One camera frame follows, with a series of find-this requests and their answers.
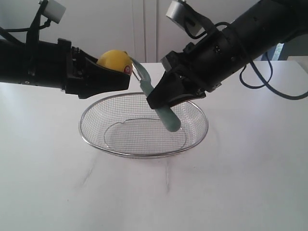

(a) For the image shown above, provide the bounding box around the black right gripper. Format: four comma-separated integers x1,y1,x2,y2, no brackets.
147,30,250,109

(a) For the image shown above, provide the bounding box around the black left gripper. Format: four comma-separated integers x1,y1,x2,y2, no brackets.
57,38,130,99

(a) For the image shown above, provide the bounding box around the teal handled peeler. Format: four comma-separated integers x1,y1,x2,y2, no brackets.
130,57,181,132

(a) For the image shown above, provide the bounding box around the yellow lemon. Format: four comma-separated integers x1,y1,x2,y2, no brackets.
96,50,133,76

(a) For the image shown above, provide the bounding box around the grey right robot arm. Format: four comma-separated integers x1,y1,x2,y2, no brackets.
147,0,308,109

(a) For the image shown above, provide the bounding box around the white side table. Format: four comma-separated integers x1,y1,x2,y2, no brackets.
287,56,308,72

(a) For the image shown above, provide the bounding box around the oval wire mesh basket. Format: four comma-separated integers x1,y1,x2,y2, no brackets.
78,92,208,159

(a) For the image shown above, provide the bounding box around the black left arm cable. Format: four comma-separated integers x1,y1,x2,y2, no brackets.
0,0,56,73

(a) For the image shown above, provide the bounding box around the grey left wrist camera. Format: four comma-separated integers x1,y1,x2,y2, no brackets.
38,0,66,24

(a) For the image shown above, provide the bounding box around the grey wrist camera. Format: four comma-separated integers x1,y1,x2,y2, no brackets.
166,0,202,37
38,0,66,24

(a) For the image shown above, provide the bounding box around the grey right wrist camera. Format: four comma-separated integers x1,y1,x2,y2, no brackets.
166,0,202,37

